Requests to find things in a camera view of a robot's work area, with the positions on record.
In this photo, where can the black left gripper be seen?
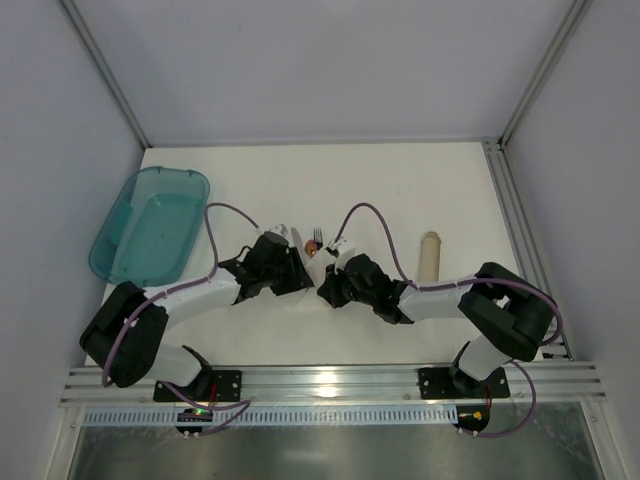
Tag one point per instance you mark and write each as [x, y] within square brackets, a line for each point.
[298, 272]

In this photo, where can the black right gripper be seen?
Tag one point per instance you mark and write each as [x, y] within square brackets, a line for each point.
[330, 288]

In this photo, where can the iridescent pink spoon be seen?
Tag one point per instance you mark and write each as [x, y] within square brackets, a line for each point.
[311, 248]

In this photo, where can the silver table knife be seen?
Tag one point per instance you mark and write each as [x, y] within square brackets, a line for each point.
[297, 239]

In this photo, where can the black fork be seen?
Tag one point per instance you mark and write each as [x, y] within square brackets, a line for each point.
[318, 237]

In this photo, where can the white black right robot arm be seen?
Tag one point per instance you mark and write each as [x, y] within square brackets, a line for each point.
[511, 315]

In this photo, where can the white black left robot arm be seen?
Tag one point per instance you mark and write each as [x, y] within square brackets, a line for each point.
[126, 335]

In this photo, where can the beige oval cutlery tray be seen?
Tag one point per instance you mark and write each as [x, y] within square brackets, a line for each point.
[430, 257]

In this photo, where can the teal transparent plastic bin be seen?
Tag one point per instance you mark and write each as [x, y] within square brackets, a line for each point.
[151, 228]

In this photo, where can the left black controller board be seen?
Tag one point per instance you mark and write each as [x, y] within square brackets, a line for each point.
[192, 422]

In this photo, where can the black controller board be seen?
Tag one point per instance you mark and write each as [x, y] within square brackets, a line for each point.
[472, 418]
[192, 422]

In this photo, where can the right black controller board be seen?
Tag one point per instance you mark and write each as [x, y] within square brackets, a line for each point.
[472, 418]

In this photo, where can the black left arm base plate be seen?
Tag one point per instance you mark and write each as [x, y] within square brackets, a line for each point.
[210, 385]

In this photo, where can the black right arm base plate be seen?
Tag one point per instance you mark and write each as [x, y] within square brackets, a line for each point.
[440, 383]

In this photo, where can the white slotted cable duct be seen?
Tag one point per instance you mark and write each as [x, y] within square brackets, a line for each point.
[285, 416]

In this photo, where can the aluminium right side rail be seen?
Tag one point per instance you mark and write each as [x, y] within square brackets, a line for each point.
[521, 235]

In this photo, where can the aluminium rail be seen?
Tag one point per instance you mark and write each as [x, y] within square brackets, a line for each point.
[521, 235]
[546, 381]

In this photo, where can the aluminium front rail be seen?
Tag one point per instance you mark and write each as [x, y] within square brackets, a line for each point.
[546, 381]

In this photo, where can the aluminium left corner post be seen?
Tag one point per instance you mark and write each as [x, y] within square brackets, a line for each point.
[89, 43]

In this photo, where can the aluminium corner post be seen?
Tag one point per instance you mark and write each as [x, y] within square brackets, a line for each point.
[89, 43]
[553, 53]

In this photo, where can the aluminium right corner post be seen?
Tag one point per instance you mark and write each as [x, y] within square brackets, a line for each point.
[553, 53]

